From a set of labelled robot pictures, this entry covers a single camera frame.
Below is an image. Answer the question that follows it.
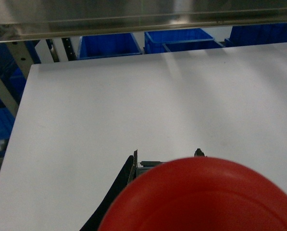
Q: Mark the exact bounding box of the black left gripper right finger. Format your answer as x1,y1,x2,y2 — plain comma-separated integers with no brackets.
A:
194,148,206,157

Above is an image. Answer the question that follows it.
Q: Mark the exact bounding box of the red mushroom push button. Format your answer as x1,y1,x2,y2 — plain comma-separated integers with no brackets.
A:
99,157,287,231

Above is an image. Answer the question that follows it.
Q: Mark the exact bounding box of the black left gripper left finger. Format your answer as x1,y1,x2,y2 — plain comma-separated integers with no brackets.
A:
80,150,138,231

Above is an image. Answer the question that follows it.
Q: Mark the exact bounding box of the blue bin under rack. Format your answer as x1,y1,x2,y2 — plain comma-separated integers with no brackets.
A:
77,33,142,60
144,28,224,54

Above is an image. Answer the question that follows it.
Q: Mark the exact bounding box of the blue bin under rack left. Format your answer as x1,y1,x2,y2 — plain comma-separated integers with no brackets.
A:
77,33,142,60

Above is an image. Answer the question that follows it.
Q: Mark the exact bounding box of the blue bin under rack right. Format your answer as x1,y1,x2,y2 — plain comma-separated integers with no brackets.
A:
144,28,224,54

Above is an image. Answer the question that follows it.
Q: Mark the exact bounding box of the steel roller rack shelf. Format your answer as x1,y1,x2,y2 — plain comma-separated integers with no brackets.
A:
0,0,287,42

